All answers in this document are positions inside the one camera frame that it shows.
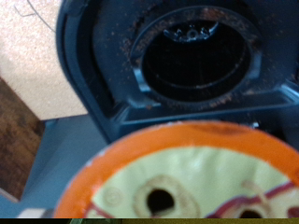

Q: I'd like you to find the orange-rimmed K-cup coffee pod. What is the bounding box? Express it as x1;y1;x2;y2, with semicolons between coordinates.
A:
52;120;299;218

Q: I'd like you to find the black Keurig coffee machine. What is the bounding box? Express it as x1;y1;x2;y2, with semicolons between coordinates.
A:
55;0;299;147

